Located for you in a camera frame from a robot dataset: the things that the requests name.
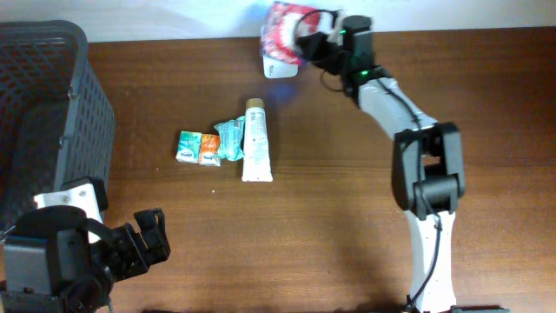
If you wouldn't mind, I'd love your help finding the teal small tissue pack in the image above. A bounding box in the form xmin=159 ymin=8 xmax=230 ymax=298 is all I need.
xmin=175 ymin=131 xmax=202 ymax=163

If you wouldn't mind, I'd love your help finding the red purple tissue pack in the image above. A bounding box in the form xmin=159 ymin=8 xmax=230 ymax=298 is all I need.
xmin=261 ymin=1 xmax=343 ymax=65

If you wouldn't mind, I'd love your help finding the grey plastic basket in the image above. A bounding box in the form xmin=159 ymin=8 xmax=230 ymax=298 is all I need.
xmin=1 ymin=20 xmax=116 ymax=230

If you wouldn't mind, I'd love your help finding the white cream tube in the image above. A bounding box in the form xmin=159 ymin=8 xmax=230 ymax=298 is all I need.
xmin=242 ymin=98 xmax=273 ymax=183

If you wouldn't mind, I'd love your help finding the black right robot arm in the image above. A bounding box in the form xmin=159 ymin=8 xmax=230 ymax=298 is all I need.
xmin=292 ymin=11 xmax=466 ymax=312

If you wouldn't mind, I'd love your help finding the orange small tissue pack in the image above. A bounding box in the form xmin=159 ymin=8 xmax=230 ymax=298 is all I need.
xmin=199 ymin=134 xmax=221 ymax=167

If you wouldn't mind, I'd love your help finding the green wipes pack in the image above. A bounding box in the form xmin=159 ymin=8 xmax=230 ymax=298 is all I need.
xmin=214 ymin=116 xmax=245 ymax=162

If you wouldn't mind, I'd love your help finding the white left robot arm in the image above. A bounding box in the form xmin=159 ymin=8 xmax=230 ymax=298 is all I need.
xmin=1 ymin=176 xmax=171 ymax=312

